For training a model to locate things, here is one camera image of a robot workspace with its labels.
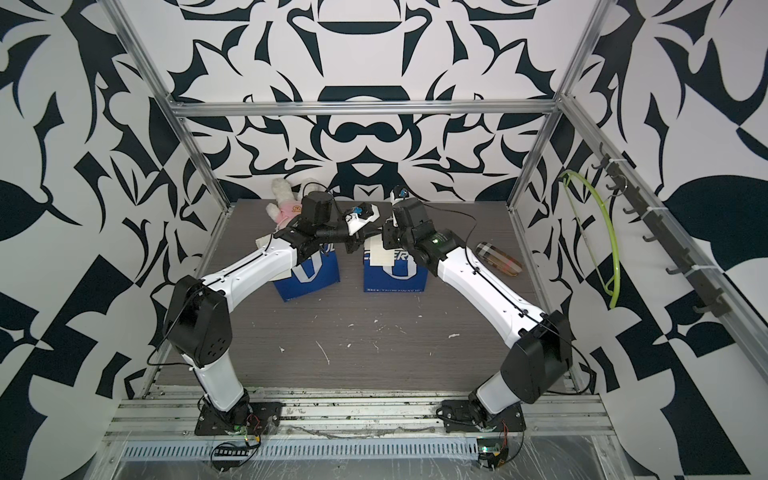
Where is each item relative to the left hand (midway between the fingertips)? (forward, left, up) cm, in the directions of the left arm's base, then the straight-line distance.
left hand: (376, 220), depth 83 cm
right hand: (-2, -3, +2) cm, 4 cm away
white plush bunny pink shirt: (+23, +31, -16) cm, 42 cm away
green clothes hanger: (-23, -52, 0) cm, 57 cm away
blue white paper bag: (-7, +18, -15) cm, 24 cm away
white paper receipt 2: (-6, 0, -8) cm, 10 cm away
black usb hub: (-48, +36, -28) cm, 67 cm away
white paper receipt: (-8, +29, +1) cm, 30 cm away
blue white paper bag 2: (-10, -7, -14) cm, 18 cm away
